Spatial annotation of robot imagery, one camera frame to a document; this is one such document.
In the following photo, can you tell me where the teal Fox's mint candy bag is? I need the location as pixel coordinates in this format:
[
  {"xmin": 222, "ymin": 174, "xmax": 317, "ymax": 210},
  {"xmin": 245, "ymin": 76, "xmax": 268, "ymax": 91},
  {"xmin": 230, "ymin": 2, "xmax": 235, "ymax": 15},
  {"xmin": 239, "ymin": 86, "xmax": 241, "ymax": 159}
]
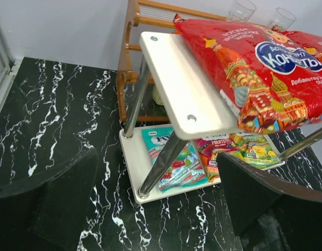
[{"xmin": 141, "ymin": 127, "xmax": 208, "ymax": 192}]

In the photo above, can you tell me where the clear drinking glass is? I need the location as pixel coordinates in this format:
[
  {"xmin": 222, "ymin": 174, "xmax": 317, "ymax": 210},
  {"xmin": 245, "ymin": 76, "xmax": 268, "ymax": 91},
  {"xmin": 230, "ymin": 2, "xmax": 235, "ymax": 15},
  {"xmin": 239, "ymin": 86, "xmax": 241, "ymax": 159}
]
[
  {"xmin": 267, "ymin": 7, "xmax": 296, "ymax": 31},
  {"xmin": 226, "ymin": 0, "xmax": 257, "ymax": 22}
]

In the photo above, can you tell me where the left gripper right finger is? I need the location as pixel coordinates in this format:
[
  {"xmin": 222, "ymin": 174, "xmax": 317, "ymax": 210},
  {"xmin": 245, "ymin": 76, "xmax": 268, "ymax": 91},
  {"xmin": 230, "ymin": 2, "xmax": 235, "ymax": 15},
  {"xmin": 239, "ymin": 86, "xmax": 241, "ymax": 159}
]
[{"xmin": 217, "ymin": 152, "xmax": 322, "ymax": 250}]

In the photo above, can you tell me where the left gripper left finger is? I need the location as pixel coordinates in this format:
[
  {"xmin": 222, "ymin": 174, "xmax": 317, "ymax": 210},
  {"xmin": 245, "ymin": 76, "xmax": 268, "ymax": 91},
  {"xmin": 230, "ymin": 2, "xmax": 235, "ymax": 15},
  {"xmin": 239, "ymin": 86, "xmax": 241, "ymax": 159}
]
[{"xmin": 0, "ymin": 149, "xmax": 98, "ymax": 250}]

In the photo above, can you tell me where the white two-tier shelf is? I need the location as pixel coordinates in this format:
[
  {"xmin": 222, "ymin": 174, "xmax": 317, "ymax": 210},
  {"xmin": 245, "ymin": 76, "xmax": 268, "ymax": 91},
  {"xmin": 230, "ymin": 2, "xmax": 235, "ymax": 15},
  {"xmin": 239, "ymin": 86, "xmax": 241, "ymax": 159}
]
[{"xmin": 118, "ymin": 31, "xmax": 322, "ymax": 204}]

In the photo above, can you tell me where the left clear drinking glass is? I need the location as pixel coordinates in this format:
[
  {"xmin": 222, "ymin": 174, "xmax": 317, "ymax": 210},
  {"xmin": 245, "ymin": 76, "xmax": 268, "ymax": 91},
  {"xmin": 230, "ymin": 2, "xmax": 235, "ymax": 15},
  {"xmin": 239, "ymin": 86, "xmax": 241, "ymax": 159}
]
[{"xmin": 226, "ymin": 0, "xmax": 257, "ymax": 22}]

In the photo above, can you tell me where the orange Fox's candy bag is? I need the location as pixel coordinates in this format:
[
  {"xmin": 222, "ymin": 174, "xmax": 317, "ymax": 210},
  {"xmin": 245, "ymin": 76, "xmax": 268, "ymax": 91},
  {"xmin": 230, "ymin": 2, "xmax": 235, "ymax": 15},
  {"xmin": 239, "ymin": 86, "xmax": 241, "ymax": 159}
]
[{"xmin": 193, "ymin": 134, "xmax": 243, "ymax": 182}]

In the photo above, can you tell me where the right clear drinking glass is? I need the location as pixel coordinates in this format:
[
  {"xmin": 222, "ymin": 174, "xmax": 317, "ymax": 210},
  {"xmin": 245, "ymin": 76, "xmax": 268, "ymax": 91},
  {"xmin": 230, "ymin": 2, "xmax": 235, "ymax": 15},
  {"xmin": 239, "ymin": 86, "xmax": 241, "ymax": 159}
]
[{"xmin": 267, "ymin": 7, "xmax": 296, "ymax": 31}]

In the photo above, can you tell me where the black marble mat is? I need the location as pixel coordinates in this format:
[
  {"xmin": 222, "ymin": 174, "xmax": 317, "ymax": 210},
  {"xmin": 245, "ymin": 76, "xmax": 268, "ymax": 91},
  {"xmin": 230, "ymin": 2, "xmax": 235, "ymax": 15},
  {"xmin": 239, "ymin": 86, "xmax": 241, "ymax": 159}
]
[{"xmin": 0, "ymin": 56, "xmax": 322, "ymax": 251}]

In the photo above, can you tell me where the brown wooden rack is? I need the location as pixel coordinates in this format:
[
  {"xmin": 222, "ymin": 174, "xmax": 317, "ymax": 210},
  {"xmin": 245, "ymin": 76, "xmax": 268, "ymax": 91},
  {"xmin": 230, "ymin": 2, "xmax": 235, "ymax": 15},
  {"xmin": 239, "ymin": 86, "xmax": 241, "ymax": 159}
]
[{"xmin": 116, "ymin": 1, "xmax": 226, "ymax": 122}]

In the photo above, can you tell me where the green yellow Fox's candy bag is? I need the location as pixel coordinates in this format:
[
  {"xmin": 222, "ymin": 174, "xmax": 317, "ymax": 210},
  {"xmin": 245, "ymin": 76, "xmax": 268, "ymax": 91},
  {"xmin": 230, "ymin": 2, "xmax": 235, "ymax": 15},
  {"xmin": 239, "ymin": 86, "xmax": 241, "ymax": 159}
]
[{"xmin": 230, "ymin": 133, "xmax": 280, "ymax": 169}]

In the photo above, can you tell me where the red Konfety candy bag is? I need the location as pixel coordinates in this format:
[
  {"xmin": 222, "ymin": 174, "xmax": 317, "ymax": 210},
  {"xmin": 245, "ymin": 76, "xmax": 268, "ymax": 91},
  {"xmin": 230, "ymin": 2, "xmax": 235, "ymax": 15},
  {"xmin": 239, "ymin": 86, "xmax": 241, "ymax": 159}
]
[
  {"xmin": 173, "ymin": 15, "xmax": 322, "ymax": 134},
  {"xmin": 281, "ymin": 31, "xmax": 322, "ymax": 58}
]

